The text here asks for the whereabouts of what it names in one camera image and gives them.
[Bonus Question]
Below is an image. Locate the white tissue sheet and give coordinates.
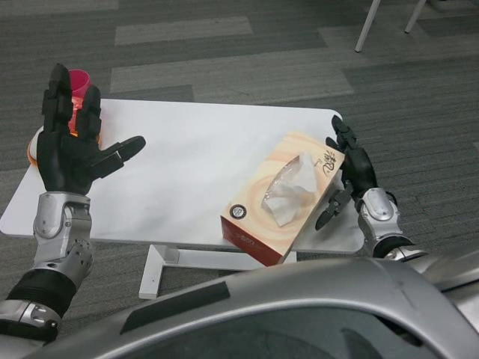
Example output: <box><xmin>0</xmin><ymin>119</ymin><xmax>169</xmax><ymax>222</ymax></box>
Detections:
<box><xmin>260</xmin><ymin>152</ymin><xmax>319</xmax><ymax>227</ymax></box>

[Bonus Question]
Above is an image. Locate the silver robot chest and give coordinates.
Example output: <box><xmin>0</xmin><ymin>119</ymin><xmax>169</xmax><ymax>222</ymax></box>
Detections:
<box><xmin>22</xmin><ymin>257</ymin><xmax>479</xmax><ymax>359</ymax></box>

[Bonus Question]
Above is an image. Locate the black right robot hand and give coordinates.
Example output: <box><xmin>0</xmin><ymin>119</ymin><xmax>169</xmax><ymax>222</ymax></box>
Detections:
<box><xmin>315</xmin><ymin>114</ymin><xmax>378</xmax><ymax>232</ymax></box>

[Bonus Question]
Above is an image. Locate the beige and red tissue box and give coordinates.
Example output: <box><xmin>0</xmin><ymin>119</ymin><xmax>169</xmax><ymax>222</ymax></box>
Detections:
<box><xmin>219</xmin><ymin>130</ymin><xmax>347</xmax><ymax>267</ymax></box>

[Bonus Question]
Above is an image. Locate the white table base frame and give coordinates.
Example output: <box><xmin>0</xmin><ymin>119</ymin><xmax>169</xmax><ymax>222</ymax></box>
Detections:
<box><xmin>138</xmin><ymin>245</ymin><xmax>299</xmax><ymax>300</ymax></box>

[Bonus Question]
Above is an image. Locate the red apple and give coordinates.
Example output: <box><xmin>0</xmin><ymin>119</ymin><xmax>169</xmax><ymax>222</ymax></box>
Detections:
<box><xmin>67</xmin><ymin>95</ymin><xmax>90</xmax><ymax>138</ymax></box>

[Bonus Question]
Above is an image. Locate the orange round plate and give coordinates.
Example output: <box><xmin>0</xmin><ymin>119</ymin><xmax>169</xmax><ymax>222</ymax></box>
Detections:
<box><xmin>28</xmin><ymin>129</ymin><xmax>103</xmax><ymax>168</ymax></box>

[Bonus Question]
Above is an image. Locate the white desk leg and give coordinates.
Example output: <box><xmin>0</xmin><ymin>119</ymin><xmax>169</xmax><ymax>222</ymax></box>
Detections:
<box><xmin>404</xmin><ymin>0</ymin><xmax>427</xmax><ymax>34</ymax></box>
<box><xmin>354</xmin><ymin>0</ymin><xmax>381</xmax><ymax>53</ymax></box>

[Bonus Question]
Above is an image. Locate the pink plastic cup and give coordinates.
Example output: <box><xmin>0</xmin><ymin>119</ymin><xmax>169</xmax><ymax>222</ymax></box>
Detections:
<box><xmin>69</xmin><ymin>69</ymin><xmax>92</xmax><ymax>100</ymax></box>

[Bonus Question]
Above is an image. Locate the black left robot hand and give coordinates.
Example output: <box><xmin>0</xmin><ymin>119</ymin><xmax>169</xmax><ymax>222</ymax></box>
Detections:
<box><xmin>36</xmin><ymin>63</ymin><xmax>147</xmax><ymax>197</ymax></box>

